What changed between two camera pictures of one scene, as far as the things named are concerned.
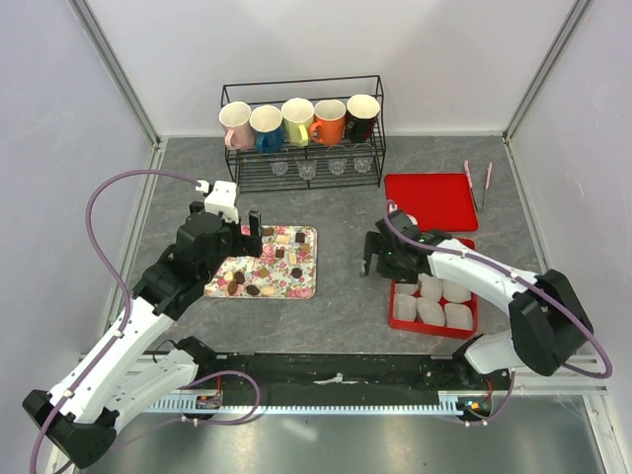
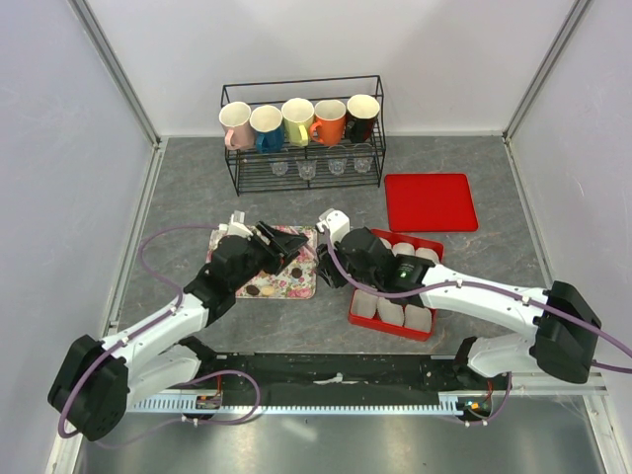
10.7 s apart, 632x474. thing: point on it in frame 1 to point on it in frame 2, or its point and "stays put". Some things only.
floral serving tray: (286, 269) stays put
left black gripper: (247, 245) to (288, 244)
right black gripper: (374, 243) to (327, 271)
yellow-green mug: (298, 116) stays put
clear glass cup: (306, 168) stays put
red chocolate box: (434, 306) to (389, 315)
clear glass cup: (279, 168) stays put
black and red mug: (361, 112) stays put
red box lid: (440, 201) stays put
